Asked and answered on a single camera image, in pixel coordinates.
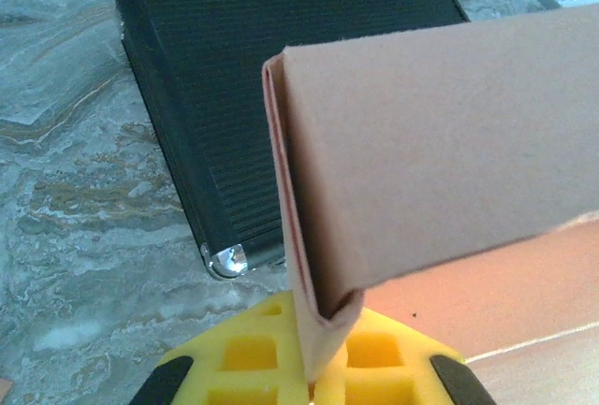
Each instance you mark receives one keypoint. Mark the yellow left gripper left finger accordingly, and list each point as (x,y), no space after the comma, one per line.
(206,377)

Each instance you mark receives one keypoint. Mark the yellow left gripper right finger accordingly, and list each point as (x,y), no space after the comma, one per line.
(412,377)

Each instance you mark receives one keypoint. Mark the black ribbed carrying case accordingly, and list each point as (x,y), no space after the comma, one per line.
(196,96)

